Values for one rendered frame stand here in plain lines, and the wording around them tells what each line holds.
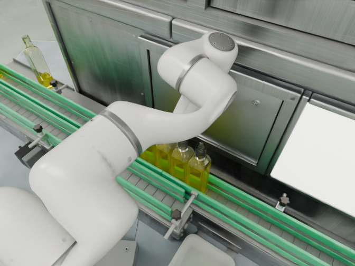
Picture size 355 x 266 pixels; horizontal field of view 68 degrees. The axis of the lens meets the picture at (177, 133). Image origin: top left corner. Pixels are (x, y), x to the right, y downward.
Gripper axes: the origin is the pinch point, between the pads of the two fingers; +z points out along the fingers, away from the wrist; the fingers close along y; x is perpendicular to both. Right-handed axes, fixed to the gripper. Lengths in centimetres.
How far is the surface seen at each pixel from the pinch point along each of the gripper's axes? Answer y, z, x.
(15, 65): -11, 59, -102
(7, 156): 25, 62, -63
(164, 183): 6.2, 23.5, 3.3
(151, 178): 5.9, 27.2, -1.6
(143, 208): 14.7, 31.2, 2.2
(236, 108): -12.8, -4.0, 8.5
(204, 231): 6.2, 37.4, 24.1
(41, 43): -45, 79, -127
